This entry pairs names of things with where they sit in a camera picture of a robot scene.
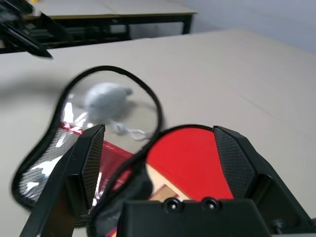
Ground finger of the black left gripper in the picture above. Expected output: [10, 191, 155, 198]
[39, 11, 74, 42]
[0, 23, 54, 60]

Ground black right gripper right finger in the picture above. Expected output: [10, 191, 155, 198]
[212, 125, 316, 237]

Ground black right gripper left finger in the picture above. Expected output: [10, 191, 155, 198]
[19, 123, 106, 237]

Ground black red paddle case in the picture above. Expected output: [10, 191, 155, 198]
[10, 65, 165, 237]

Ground red ping-pong paddle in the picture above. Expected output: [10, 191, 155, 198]
[145, 124, 235, 201]

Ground white cord loop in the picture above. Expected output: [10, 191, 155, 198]
[108, 120, 154, 142]

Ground beige side table black frame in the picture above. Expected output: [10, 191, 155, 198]
[0, 0, 198, 54]

